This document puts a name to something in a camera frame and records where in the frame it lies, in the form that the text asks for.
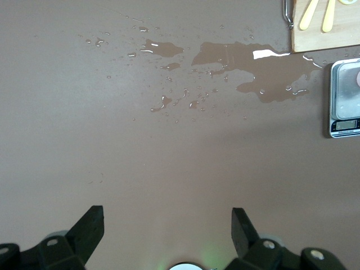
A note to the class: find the wooden cutting board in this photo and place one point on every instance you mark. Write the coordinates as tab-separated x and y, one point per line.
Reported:
343	39

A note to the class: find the yellow plastic knife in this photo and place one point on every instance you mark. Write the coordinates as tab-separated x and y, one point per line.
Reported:
328	19

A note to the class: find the brown table cover mat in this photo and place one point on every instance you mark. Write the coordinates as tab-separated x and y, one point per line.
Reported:
112	140

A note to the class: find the large spilled liquid puddle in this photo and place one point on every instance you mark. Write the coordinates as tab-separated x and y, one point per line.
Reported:
267	73

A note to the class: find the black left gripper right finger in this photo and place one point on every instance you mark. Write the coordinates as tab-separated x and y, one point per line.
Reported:
267	256

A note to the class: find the yellow plastic fork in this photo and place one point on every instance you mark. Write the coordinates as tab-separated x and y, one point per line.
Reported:
308	17

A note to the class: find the small spilled liquid puddle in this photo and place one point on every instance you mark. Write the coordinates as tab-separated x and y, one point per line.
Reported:
166	49

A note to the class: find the silver digital kitchen scale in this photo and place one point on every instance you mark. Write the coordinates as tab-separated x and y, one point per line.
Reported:
346	95

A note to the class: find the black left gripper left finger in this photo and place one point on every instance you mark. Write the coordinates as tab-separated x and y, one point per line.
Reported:
64	253

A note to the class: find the pink plastic cup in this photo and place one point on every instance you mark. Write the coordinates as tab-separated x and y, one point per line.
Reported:
358	78

